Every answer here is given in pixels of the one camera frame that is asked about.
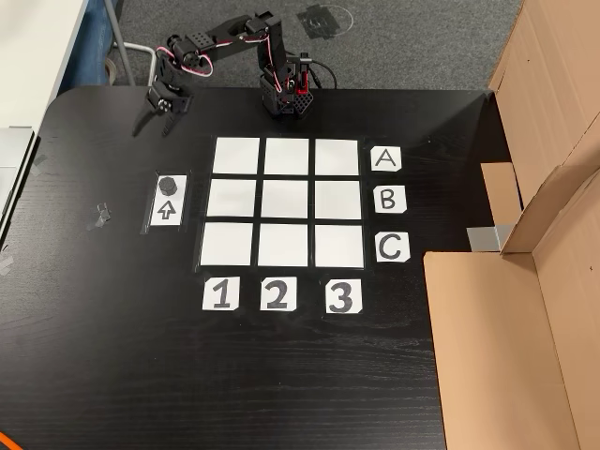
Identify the white paper grid square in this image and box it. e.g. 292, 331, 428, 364
313, 138, 360, 176
257, 222, 311, 268
200, 222, 255, 268
313, 223, 367, 269
261, 179, 310, 220
313, 179, 363, 220
206, 179, 258, 219
263, 137, 310, 175
213, 137, 262, 175

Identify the white paper sheet with arrow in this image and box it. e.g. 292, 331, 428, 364
148, 174, 188, 229

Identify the crumpled clear tape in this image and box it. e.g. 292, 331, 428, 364
85, 202, 113, 233

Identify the white desk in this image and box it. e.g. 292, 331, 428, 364
0, 0, 91, 131

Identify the paper label number 1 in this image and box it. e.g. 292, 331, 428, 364
202, 276, 242, 312

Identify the paper label number 2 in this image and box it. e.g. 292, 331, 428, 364
260, 276, 298, 312

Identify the paper label letter A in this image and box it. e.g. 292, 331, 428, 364
370, 145, 403, 173

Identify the paper label letter B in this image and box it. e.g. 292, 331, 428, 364
373, 186, 409, 216

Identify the paper label number 3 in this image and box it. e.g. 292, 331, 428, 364
324, 278, 364, 315

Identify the paper label letter C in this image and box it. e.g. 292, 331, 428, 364
374, 232, 413, 263

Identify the brown cardboard panel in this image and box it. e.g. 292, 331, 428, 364
423, 140, 600, 450
480, 0, 600, 254

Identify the grey metal tube frame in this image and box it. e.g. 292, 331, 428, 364
104, 0, 157, 86

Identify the thin black cable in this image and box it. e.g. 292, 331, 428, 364
307, 57, 339, 91

